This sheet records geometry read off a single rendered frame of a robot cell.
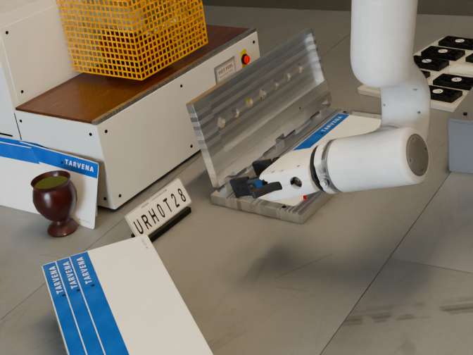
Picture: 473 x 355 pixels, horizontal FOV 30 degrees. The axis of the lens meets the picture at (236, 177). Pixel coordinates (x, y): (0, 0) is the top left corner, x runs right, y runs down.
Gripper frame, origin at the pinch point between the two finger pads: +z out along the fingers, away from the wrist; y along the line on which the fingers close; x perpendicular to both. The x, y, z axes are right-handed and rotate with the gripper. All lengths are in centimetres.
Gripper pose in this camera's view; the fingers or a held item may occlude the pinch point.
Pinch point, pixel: (251, 177)
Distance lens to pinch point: 147.6
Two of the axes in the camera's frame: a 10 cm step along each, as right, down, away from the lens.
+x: -3.6, -8.9, -2.7
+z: -7.4, 1.1, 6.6
